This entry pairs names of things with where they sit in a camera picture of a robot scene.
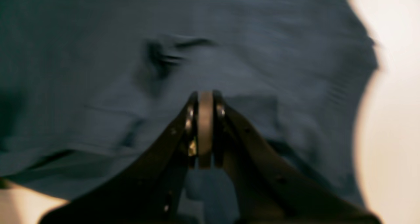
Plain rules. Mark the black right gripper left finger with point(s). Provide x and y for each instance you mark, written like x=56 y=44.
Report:
x=148 y=191

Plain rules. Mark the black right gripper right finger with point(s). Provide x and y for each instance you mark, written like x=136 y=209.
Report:
x=268 y=190

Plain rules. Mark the blue T-shirt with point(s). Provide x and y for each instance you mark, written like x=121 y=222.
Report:
x=87 y=86

